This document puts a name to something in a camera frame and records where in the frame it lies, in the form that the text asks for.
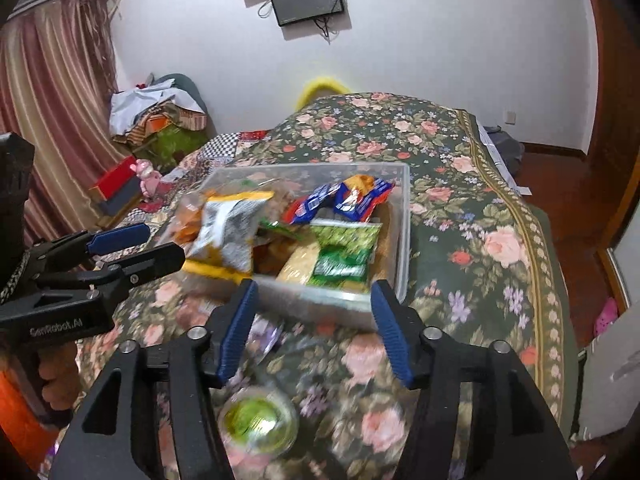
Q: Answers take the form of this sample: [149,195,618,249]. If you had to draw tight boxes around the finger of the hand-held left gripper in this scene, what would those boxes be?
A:
[27,224,152,273]
[80,241,187,293]

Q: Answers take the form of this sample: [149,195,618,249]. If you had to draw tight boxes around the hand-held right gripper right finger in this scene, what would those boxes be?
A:
[370,279,581,480]

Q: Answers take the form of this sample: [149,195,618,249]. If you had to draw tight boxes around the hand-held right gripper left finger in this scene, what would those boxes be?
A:
[50,277,261,480]

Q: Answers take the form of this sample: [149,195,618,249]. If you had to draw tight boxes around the brown bread packet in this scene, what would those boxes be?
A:
[170,187,216,246]

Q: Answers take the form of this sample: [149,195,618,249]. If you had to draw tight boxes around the clear plastic box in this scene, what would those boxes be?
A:
[197,161,412,332]

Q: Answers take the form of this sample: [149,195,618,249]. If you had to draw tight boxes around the silver and yellow chips packet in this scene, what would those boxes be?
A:
[182,190,275,281]

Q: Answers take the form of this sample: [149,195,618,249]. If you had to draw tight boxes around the pale square cake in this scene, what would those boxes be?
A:
[275,242,321,286]

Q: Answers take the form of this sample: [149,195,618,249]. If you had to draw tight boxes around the green jelly cup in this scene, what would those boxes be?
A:
[217,382,301,456]

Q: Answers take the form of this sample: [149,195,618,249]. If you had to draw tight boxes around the green pea packet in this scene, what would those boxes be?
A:
[307,221,383,288]

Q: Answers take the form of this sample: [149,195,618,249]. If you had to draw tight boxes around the nut packet with green edge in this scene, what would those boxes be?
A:
[259,217,311,241]

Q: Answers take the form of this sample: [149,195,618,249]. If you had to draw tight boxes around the orange and blue snack packet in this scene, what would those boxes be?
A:
[332,174,396,222]

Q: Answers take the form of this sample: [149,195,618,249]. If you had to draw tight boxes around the person's left hand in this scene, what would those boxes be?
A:
[37,342,83,413]

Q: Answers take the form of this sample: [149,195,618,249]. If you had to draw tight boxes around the small purple packet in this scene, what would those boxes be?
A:
[247,315,286,361]

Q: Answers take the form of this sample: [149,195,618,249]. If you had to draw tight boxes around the dark grey box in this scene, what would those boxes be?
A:
[100,180,144,216]

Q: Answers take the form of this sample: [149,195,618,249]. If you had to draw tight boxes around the red box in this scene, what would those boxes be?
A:
[90,160,138,202]

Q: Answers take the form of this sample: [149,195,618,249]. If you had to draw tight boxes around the pink plush toy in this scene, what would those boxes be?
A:
[130,159,163,196]

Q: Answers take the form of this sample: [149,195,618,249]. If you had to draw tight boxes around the orange cloth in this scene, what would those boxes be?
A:
[0,367,71,466]

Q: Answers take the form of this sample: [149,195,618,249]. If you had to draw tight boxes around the floral blanket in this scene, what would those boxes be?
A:
[75,92,581,480]

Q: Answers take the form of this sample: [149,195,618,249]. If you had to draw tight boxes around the pile of clothes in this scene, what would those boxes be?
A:
[109,80,208,147]

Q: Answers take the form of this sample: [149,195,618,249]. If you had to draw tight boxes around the striped brown curtain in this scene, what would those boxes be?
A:
[0,0,121,246]

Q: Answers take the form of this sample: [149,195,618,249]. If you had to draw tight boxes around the dark green chair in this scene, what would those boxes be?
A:
[155,74,208,116]

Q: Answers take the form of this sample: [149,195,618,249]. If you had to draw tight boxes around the pink slipper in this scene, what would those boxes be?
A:
[594,297,619,338]

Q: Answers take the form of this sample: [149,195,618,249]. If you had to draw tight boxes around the dark grey bag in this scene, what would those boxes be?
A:
[480,125,526,176]

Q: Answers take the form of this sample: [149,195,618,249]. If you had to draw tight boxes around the pale grey object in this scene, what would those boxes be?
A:
[575,305,640,441]

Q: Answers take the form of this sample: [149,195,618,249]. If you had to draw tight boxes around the yellow foam tube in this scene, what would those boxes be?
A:
[297,76,351,108]

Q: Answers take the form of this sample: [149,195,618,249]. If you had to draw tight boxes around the wooden wardrobe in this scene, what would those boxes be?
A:
[580,0,640,311]

